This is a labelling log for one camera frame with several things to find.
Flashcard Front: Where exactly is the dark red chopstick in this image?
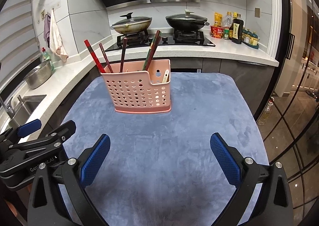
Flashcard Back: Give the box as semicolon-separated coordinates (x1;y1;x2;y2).
146;36;161;71
99;43;114;73
119;38;128;73

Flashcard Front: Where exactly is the white ceramic soup spoon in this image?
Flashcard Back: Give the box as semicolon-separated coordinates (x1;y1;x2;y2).
162;69;170;83

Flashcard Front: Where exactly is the steel kitchen sink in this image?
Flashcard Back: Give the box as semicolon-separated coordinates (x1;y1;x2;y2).
9;95;46;128

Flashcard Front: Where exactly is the steel sink faucet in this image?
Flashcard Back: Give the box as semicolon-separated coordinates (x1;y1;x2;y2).
0;97;15;118

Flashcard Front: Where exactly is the steel mixing bowl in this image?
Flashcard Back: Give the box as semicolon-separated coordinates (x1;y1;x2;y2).
23;60;52;89

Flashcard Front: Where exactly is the bottle on floor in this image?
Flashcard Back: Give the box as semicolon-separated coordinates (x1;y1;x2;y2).
257;97;274;126

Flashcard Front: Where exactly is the green dish soap bottle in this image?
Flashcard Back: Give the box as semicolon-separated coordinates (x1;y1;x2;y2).
42;47;55;71

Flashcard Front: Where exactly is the blue-grey fabric mat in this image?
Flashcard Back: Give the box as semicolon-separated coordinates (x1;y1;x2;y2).
64;73;268;225

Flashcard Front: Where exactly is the white hanging towel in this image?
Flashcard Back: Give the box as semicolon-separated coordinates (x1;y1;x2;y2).
49;9;69;63

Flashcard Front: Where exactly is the pink perforated utensil basket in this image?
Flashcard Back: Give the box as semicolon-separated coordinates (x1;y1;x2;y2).
101;59;171;114

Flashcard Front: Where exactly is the purple hanging cloth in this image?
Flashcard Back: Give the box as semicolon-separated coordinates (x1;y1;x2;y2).
43;14;51;47

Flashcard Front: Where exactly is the green seasoning jar rack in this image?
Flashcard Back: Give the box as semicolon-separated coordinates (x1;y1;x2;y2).
242;28;259;49

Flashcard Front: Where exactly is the steel wok with lid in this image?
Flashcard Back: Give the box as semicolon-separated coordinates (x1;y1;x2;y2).
110;12;153;35

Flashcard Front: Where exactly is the small green-lid jar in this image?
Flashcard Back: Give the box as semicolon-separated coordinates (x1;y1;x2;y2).
223;27;229;40

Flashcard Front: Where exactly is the red instant noodle cup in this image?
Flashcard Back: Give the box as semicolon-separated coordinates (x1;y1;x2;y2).
210;26;224;38

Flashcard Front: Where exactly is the dark soy sauce bottle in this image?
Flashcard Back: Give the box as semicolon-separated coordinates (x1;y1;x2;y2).
231;14;244;44

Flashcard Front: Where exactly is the black gas stove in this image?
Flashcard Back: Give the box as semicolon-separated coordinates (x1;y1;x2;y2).
106;29;215;51

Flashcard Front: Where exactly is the clear plastic bottle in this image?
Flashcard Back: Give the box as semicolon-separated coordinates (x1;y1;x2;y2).
223;12;232;28

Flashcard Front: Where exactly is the yellow snack packet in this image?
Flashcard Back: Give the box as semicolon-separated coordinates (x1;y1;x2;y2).
214;12;223;27

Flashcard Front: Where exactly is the black wok with lid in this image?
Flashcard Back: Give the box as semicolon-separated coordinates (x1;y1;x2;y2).
165;9;210;32

